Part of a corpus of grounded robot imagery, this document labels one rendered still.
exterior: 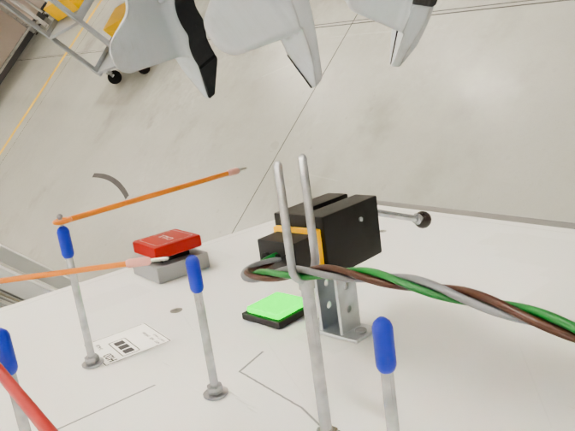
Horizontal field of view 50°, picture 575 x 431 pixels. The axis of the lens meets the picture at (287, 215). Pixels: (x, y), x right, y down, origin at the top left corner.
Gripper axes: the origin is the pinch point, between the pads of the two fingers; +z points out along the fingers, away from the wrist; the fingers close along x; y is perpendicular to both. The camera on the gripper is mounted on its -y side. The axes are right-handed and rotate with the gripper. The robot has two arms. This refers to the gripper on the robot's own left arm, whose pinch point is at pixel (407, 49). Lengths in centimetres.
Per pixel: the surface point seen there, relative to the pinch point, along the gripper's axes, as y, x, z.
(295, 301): 6.4, 8.3, 17.6
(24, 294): 43, -35, 52
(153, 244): 19.0, -4.8, 21.7
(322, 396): 6.5, 24.1, 11.8
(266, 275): 9.7, 20.8, 7.4
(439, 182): -50, -127, 64
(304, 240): 7.3, 14.3, 9.0
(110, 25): 112, -400, 86
